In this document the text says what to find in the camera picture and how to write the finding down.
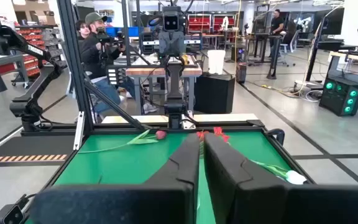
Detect red bin shelf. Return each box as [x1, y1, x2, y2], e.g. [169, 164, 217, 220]
[187, 13, 213, 34]
[212, 13, 237, 32]

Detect grey metal table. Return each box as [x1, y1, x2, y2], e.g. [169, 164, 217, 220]
[0, 54, 30, 93]

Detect black computer tower green fans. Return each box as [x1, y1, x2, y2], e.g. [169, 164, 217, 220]
[318, 77, 358, 117]

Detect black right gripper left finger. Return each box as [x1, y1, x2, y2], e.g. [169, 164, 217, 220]
[29, 133, 201, 224]

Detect large black screen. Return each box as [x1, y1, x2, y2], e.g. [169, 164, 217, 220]
[314, 9, 345, 37]

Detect red artificial flower bunch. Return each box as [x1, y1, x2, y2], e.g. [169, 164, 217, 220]
[196, 126, 231, 156]

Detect wooden top workbench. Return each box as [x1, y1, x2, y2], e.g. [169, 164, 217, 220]
[125, 54, 203, 116]

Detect grey office chair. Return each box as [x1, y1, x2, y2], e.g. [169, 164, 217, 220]
[279, 29, 301, 68]

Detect long silver metal bracket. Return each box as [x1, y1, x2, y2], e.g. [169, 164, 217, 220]
[72, 111, 86, 151]

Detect light top workbench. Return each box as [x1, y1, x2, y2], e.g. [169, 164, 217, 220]
[327, 49, 358, 94]

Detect pink artificial tulip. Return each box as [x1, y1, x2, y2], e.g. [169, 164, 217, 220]
[78, 129, 167, 155]

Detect black labelled drawer unit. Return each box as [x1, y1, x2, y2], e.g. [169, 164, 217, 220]
[106, 64, 127, 86]

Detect black table-level camera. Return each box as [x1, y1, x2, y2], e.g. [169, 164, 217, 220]
[0, 194, 32, 224]

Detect black aluminium table frame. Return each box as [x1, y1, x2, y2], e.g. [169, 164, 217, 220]
[20, 0, 316, 224]

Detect white floor cable bundle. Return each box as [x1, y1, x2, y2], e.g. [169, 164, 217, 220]
[293, 79, 323, 102]

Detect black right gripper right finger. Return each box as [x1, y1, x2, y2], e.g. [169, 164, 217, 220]
[203, 133, 358, 224]

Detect black video camera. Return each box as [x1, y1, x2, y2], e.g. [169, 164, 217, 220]
[96, 30, 126, 60]

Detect green table mat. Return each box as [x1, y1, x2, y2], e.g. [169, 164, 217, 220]
[25, 130, 293, 224]

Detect black stand pole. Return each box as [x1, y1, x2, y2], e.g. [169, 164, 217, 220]
[305, 17, 328, 82]

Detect cardboard boxes stack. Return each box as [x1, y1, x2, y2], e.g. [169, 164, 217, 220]
[12, 0, 57, 26]

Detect small silver metal bracket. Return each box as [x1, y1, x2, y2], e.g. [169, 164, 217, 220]
[181, 110, 197, 130]

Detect white artificial tulip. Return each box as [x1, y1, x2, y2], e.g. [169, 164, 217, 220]
[249, 159, 308, 185]

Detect person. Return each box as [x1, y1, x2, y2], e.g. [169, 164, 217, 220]
[80, 11, 158, 122]
[269, 8, 285, 37]
[75, 19, 91, 43]

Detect black standing desk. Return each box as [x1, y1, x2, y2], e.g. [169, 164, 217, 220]
[252, 32, 284, 80]

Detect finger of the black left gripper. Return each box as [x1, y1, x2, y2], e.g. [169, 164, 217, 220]
[158, 31, 172, 57]
[171, 30, 185, 57]

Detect black platform with hazard stripes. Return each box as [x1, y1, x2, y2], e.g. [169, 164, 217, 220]
[0, 123, 85, 168]

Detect yellow hanging cable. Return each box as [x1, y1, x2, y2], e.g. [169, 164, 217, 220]
[233, 0, 244, 66]

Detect green cap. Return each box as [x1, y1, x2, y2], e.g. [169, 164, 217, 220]
[85, 11, 108, 26]

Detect white bin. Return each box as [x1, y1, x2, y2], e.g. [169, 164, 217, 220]
[207, 49, 226, 75]

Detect tall red parts rack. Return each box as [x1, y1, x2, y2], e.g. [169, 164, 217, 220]
[14, 25, 68, 78]

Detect black trash bin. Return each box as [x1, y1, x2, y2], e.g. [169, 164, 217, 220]
[193, 73, 236, 114]

